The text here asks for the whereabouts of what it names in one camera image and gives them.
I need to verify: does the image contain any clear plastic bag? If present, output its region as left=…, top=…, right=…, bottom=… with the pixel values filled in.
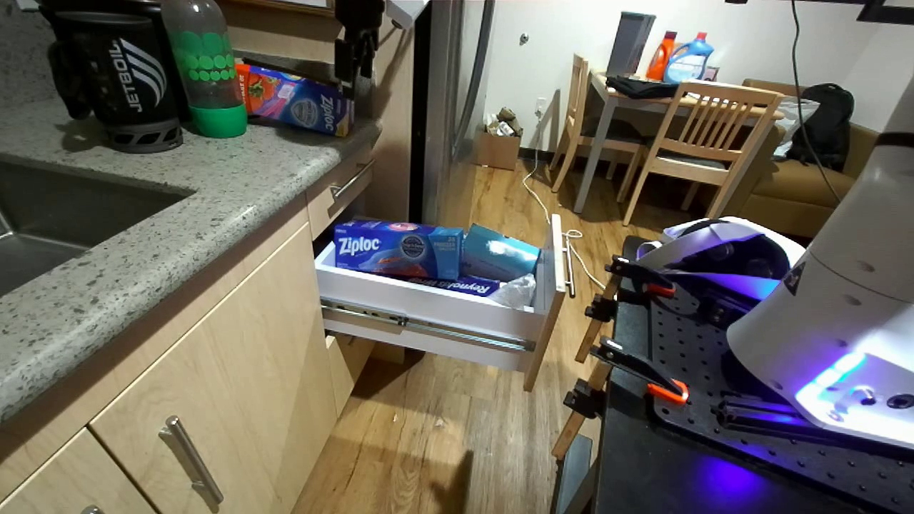
left=495, top=267, right=542, bottom=310

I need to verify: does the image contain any wooden chair plain back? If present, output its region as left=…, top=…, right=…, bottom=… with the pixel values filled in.
left=548, top=52, right=647, bottom=197

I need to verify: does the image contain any black Jetboil cooking pot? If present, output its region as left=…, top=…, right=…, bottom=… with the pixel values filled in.
left=37, top=0, right=188, bottom=153

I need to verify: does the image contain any wooden chair slatted back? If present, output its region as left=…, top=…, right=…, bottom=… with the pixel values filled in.
left=622, top=79, right=790, bottom=226

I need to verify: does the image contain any blue Ziploc box orange end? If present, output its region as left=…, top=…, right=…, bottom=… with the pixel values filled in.
left=238, top=58, right=357, bottom=136

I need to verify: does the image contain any small cardboard box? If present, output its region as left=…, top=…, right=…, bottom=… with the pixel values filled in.
left=472, top=109, right=525, bottom=175

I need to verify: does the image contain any thin black hanging cable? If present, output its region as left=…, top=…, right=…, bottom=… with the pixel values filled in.
left=785, top=0, right=824, bottom=175

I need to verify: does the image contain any short metal drawer handle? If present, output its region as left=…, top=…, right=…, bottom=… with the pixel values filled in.
left=325, top=156, right=380, bottom=203

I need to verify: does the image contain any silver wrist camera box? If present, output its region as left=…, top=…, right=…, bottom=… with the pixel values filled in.
left=384, top=0, right=434, bottom=28

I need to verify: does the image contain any green plastic bottle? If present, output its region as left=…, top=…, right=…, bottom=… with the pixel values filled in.
left=158, top=0, right=253, bottom=140

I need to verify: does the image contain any blue Ziploc freezer gallon box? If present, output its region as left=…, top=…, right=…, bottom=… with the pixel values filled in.
left=333, top=217, right=465, bottom=282

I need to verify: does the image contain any teal cardboard box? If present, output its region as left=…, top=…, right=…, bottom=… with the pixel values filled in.
left=461, top=222, right=542, bottom=286

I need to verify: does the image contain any white wooden drawer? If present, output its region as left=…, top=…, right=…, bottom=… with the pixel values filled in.
left=313, top=210, right=572, bottom=393

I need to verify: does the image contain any blue detergent jug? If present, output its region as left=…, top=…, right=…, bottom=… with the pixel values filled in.
left=667, top=32, right=720, bottom=89

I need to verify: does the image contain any black clamp orange tip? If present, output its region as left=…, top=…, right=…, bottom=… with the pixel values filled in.
left=605, top=255, right=691, bottom=302
left=594, top=337, right=694, bottom=412

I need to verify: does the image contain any orange detergent bottle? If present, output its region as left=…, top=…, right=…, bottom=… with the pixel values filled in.
left=647, top=28, right=681, bottom=86

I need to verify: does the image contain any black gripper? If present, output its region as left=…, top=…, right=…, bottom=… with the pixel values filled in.
left=333, top=0, right=385, bottom=123

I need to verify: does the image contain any dark blue Reynolds box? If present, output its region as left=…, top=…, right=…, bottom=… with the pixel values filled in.
left=434, top=275, right=504, bottom=299

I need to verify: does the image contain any brown sofa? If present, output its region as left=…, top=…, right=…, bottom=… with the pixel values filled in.
left=732, top=79, right=881, bottom=239

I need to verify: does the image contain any grey laptop screen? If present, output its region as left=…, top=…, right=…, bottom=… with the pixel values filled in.
left=605, top=8, right=660, bottom=79

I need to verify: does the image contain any wooden dining table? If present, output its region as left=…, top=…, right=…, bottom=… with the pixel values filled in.
left=572, top=70, right=824, bottom=217

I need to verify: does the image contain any steel kitchen sink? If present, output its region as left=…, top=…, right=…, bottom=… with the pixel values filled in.
left=0, top=153, right=198, bottom=296

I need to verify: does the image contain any purple lit dome device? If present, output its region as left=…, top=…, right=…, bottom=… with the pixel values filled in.
left=631, top=215, right=811, bottom=323

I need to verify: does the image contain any black bag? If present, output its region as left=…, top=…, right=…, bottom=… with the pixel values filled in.
left=782, top=82, right=857, bottom=175

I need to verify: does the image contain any long metal cabinet handle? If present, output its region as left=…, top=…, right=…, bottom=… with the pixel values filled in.
left=161, top=412, right=228, bottom=512

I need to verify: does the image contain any perforated mounting board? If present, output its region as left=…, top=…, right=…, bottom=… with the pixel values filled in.
left=647, top=299, right=914, bottom=514

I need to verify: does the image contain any white floor cable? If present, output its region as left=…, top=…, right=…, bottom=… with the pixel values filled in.
left=520, top=167, right=611, bottom=295

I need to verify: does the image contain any grey hanging hose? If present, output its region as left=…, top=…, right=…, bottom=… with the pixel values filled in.
left=450, top=0, right=500, bottom=160

